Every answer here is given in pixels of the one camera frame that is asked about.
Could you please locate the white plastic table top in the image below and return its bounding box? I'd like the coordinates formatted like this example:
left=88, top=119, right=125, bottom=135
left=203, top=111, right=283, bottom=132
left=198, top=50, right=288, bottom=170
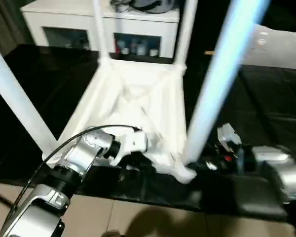
left=41, top=58, right=198, bottom=185

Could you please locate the grey pillow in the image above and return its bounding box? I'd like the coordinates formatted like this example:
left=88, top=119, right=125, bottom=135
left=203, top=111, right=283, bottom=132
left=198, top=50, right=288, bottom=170
left=239, top=23, right=296, bottom=69

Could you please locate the black cabinet with gold label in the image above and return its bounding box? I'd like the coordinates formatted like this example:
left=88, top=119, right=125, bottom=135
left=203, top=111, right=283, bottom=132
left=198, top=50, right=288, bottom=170
left=179, top=0, right=257, bottom=65

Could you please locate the black clutter on sideboard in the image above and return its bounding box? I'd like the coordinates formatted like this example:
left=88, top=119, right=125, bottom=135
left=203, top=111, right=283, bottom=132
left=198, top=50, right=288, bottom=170
left=110, top=0, right=134, bottom=13

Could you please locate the grey round pot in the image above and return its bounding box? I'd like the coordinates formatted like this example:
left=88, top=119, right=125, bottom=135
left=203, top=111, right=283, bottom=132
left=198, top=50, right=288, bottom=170
left=132, top=0, right=181, bottom=13

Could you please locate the white sideboard cabinet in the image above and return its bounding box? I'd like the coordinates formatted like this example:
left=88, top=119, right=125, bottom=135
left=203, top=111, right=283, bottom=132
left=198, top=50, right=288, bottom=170
left=21, top=2, right=182, bottom=59

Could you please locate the grey curtain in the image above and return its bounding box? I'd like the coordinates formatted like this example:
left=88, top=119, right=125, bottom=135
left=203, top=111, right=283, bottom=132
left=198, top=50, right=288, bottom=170
left=0, top=0, right=33, bottom=57

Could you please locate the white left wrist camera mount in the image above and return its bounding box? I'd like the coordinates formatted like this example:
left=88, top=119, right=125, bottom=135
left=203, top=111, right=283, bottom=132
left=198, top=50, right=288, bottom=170
left=108, top=130, right=148, bottom=167

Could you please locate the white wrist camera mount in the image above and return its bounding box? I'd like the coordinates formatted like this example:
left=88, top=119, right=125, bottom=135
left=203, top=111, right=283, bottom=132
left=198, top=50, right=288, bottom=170
left=217, top=123, right=244, bottom=173
left=108, top=130, right=148, bottom=167

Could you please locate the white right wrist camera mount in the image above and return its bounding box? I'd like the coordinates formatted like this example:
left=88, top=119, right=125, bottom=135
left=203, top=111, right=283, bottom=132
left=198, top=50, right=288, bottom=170
left=217, top=123, right=244, bottom=173

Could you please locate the black metal frame leg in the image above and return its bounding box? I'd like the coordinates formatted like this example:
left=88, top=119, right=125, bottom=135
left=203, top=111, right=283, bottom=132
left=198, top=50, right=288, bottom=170
left=0, top=189, right=13, bottom=205

